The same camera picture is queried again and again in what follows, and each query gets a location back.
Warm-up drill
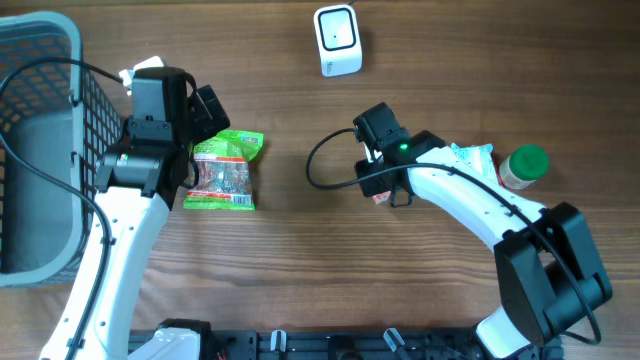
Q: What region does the green snack bag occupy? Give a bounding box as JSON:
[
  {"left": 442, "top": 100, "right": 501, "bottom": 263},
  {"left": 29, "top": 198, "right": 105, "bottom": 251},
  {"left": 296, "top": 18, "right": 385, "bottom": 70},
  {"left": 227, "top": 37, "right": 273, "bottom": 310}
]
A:
[{"left": 183, "top": 129, "right": 264, "bottom": 211}]

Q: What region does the teal packet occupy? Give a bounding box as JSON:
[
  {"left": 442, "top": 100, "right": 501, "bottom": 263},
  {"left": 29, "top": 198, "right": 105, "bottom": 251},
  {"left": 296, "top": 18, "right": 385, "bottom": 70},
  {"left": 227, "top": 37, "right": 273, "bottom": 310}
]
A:
[{"left": 451, "top": 143, "right": 499, "bottom": 183}]

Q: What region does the green lid jar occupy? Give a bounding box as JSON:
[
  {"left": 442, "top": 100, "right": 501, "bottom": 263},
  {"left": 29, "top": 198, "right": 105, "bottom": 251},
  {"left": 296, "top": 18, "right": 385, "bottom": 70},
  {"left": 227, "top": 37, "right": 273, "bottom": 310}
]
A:
[{"left": 498, "top": 144, "right": 550, "bottom": 190}]

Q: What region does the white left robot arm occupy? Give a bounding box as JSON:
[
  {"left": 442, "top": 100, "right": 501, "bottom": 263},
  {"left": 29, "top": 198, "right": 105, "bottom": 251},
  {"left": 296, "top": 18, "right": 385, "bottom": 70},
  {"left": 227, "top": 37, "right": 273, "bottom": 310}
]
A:
[{"left": 40, "top": 86, "right": 229, "bottom": 359}]

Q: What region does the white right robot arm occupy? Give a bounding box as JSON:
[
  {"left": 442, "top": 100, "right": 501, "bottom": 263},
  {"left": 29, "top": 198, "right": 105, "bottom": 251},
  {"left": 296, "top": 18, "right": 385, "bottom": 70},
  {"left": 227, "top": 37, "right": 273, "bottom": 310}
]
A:
[{"left": 354, "top": 128, "right": 613, "bottom": 359}]

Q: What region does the white barcode scanner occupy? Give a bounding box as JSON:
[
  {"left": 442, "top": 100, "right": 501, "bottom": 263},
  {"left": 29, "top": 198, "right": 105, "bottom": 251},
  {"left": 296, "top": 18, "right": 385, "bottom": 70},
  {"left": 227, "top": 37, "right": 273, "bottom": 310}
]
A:
[{"left": 313, "top": 4, "right": 363, "bottom": 78}]

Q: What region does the grey plastic shopping basket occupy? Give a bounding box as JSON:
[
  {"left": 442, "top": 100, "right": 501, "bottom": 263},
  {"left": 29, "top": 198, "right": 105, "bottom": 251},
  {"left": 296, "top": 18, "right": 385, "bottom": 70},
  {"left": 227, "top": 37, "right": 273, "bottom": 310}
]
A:
[{"left": 1, "top": 11, "right": 121, "bottom": 288}]

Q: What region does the black mounting rail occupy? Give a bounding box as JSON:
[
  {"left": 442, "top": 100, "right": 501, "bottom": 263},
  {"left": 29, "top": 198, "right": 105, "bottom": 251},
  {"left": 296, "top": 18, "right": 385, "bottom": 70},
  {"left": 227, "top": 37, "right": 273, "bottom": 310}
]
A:
[{"left": 205, "top": 328, "right": 492, "bottom": 360}]

